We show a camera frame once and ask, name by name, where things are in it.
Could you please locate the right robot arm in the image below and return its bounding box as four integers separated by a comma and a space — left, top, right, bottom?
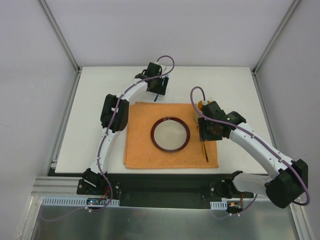
196, 101, 311, 209

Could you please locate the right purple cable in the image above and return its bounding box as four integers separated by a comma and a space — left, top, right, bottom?
190, 86, 311, 220

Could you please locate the orange cloth placemat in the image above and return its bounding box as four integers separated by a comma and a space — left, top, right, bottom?
124, 102, 219, 169

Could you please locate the blue metal fork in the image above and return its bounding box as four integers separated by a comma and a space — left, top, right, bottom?
153, 77, 169, 102

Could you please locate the gold spoon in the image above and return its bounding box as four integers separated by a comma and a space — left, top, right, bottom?
204, 142, 209, 163
200, 141, 206, 158

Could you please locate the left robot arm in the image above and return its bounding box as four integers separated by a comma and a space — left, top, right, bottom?
76, 61, 174, 195

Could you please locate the white floral mug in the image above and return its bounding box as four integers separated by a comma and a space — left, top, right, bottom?
193, 98, 213, 124

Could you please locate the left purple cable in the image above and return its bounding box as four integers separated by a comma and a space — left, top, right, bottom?
39, 55, 175, 222

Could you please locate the purple cable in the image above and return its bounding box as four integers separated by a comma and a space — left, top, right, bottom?
39, 55, 175, 222
190, 86, 311, 220

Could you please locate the white cable duct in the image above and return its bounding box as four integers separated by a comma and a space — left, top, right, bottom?
42, 196, 109, 208
210, 200, 228, 211

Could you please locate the right aluminium frame post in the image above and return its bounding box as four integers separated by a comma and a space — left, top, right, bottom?
251, 0, 302, 75

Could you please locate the aluminium frame post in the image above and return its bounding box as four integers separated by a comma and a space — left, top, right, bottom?
37, 0, 82, 74
251, 0, 302, 75

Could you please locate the aluminium front rail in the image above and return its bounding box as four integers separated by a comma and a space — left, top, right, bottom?
31, 176, 80, 197

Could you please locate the red rimmed plate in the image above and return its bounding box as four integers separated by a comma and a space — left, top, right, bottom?
150, 116, 191, 153

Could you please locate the right white cable duct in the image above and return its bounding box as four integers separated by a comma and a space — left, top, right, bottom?
210, 200, 228, 211

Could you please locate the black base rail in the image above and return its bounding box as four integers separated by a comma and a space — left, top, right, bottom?
76, 172, 255, 210

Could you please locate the left aluminium frame post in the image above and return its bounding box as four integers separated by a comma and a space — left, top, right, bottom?
37, 0, 82, 74

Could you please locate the left white cable duct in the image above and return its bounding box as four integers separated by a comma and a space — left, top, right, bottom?
42, 196, 109, 208

